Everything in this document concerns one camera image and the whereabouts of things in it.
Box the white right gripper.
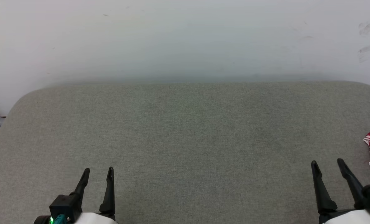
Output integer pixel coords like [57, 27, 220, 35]
[311, 158, 370, 224]

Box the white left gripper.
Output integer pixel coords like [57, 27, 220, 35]
[68, 167, 119, 224]

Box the teal left cable connector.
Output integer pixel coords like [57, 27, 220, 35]
[49, 214, 69, 224]

